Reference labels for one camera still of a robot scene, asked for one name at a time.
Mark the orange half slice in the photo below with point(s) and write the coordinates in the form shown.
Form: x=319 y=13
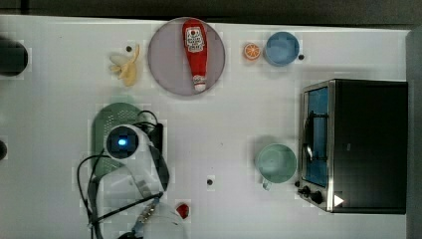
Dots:
x=251 y=52

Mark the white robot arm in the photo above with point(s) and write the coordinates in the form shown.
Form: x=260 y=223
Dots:
x=128 y=201

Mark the red toy strawberry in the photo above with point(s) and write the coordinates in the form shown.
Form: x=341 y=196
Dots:
x=183 y=210

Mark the red ketchup bottle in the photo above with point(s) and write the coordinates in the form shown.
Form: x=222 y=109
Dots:
x=196 y=51

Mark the blue bowl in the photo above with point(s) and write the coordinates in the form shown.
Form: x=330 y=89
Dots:
x=281 y=49

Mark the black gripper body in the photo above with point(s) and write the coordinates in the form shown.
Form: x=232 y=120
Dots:
x=155 y=134

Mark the green mug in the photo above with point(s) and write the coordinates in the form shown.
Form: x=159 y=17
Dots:
x=276 y=163

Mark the peeled toy banana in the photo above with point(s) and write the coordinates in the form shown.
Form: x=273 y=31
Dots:
x=125 y=67

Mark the black pot top left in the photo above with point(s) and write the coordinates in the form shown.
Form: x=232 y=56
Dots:
x=13 y=57

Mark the black pot lower left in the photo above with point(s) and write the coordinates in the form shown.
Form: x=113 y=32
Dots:
x=3 y=150

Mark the black toaster oven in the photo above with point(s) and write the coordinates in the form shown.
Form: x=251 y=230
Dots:
x=353 y=146

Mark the green plastic strainer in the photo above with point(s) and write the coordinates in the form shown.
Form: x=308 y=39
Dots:
x=109 y=119

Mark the black pot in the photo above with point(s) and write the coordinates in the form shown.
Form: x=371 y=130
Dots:
x=13 y=57
x=3 y=150

